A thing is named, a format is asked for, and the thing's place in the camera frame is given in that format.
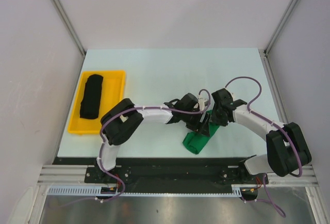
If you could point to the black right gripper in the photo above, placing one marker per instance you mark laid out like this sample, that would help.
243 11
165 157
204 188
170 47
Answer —
223 122

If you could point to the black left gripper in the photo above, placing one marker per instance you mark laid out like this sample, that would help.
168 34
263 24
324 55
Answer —
201 127

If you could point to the green t-shirt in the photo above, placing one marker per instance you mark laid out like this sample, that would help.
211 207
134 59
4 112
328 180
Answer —
200 135

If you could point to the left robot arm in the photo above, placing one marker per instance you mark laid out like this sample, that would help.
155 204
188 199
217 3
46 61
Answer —
121 122

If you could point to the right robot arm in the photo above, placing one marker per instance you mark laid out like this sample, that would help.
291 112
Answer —
287 150

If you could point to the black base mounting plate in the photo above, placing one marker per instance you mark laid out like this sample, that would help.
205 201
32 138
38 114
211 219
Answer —
180 184

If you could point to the yellow plastic tray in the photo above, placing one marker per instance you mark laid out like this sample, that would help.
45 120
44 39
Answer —
112 93

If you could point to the rolled black t-shirt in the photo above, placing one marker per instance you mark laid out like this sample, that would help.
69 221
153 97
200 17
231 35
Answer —
90 104

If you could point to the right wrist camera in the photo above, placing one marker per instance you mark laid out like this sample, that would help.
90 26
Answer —
231 97

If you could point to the right aluminium corner post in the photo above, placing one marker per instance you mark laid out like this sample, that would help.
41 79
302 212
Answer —
283 21

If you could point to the aluminium corner post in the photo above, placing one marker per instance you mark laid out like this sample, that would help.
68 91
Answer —
283 21
57 4

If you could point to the white slotted cable duct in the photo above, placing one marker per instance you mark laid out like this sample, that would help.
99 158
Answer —
105 191

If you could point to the left aluminium corner post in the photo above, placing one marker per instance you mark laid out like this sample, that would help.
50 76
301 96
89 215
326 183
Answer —
57 4

